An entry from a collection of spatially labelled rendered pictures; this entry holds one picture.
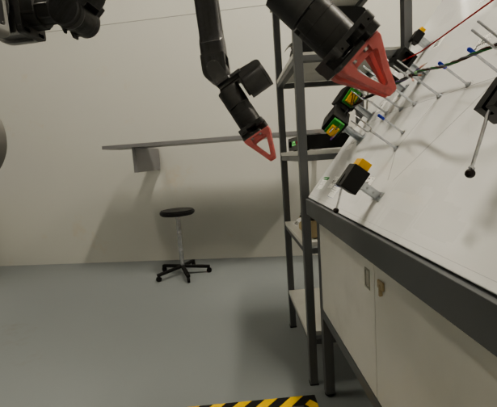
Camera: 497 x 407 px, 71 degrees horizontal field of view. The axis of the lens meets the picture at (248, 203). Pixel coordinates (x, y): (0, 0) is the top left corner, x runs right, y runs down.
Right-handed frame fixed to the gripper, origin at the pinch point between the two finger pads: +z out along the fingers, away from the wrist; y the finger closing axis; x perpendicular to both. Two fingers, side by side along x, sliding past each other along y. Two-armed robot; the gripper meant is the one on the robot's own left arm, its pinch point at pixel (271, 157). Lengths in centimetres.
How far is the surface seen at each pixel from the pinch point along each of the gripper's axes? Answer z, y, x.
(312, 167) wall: 26, 268, -16
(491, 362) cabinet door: 40, -40, -11
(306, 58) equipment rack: -26, 62, -30
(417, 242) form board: 26.7, -25.3, -14.0
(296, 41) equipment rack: -34, 61, -30
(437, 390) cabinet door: 51, -28, -3
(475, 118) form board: 15.7, -14.2, -37.0
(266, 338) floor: 84, 103, 64
